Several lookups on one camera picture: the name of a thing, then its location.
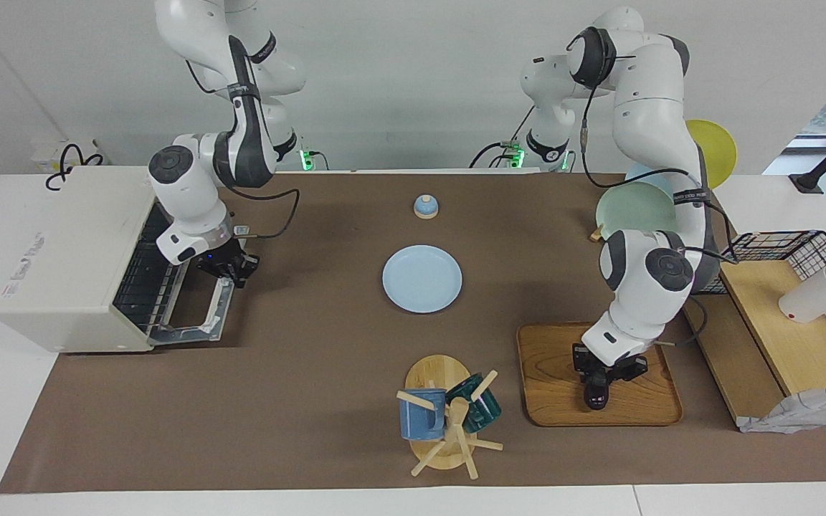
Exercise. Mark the light blue round plate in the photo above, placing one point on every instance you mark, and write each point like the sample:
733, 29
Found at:
421, 279

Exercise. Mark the white plastic cup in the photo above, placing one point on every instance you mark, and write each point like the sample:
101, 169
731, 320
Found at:
811, 297

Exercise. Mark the blue ceramic mug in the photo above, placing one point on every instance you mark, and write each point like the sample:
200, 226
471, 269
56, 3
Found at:
420, 419

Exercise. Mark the wooden serving tray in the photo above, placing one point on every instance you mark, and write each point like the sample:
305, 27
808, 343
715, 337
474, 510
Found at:
549, 387

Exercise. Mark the wooden plate rack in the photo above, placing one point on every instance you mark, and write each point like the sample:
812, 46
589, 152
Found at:
596, 233

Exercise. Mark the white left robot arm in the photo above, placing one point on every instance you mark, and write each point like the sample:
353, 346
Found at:
649, 122

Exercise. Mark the grey patterned cloth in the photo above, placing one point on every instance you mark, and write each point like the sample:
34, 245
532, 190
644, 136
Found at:
807, 408

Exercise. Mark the white toaster oven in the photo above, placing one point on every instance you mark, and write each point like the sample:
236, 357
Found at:
62, 251

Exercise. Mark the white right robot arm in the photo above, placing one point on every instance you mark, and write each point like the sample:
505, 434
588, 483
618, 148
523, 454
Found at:
191, 186

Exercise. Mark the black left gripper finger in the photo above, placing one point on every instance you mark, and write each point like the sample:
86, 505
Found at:
590, 381
607, 380

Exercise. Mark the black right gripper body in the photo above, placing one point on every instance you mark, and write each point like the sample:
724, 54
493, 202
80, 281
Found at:
230, 259

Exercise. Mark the wooden mug tree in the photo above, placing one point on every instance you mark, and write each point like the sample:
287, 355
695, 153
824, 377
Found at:
438, 373

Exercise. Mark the pale blue racked plate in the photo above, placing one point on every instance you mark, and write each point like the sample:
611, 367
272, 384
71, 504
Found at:
641, 174

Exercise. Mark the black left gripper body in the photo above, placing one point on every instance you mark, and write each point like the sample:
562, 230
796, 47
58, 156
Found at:
614, 365

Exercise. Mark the metal oven rack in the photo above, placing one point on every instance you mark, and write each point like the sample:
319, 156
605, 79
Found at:
144, 279

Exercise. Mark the dark green ceramic mug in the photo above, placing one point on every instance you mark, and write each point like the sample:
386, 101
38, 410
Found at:
485, 412

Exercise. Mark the pale green plate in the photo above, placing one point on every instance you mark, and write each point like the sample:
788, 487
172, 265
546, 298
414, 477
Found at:
628, 208

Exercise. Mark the dark purple eggplant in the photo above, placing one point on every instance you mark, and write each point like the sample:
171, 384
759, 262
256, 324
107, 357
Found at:
596, 400

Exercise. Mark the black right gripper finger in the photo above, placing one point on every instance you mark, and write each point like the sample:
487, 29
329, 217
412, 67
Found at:
242, 281
221, 274

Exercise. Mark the brown table mat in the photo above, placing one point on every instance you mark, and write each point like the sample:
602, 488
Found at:
277, 394

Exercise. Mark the yellow plate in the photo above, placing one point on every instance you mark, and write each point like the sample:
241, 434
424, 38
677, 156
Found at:
718, 154

